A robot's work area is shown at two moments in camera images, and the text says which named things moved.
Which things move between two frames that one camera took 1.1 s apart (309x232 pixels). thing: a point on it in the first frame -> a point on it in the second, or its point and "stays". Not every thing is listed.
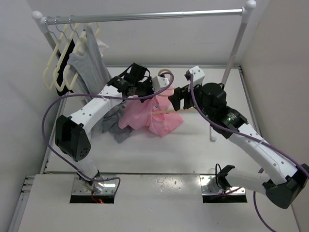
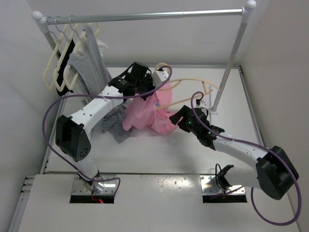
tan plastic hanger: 170,111 -> 173,84
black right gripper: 178,93 -> 182,113
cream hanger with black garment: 69,44 stays
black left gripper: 149,81 stays
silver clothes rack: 248,8 stays
